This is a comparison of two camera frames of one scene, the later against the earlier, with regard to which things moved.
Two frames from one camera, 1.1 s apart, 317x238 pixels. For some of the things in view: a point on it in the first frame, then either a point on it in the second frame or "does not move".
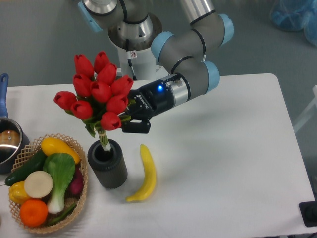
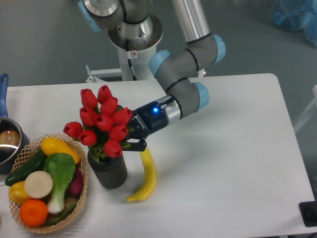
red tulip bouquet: (100, 96) -> (103, 127)
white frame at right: (312, 107) does not move
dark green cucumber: (35, 163) does not move
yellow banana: (151, 177) does not move
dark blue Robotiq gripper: (143, 102) -> (146, 120)
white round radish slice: (38, 184) does not move
